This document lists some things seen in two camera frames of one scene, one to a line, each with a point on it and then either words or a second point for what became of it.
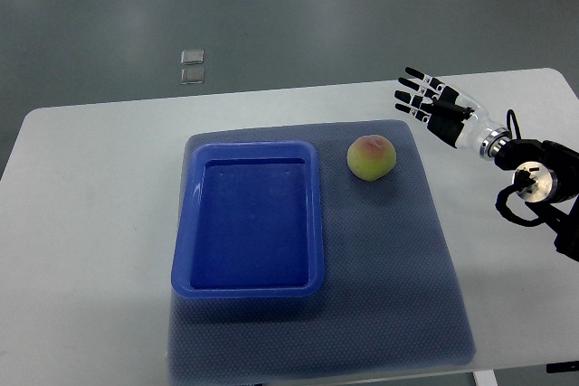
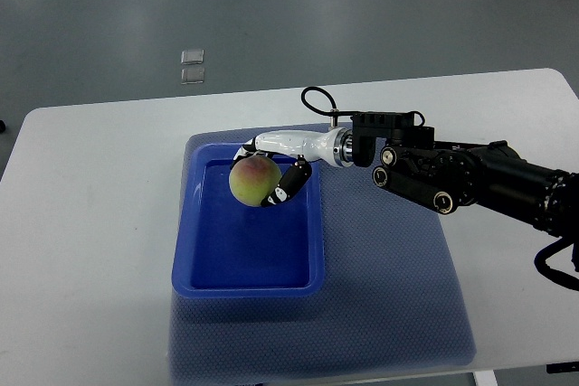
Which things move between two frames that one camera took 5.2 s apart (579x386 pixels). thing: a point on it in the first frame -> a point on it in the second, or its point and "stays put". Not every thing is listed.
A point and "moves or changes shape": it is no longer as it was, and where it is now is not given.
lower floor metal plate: x=193 y=75 stays put
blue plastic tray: x=250 y=221 stays put
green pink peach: x=371 y=157 moves or changes shape
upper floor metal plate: x=192 y=56 stays put
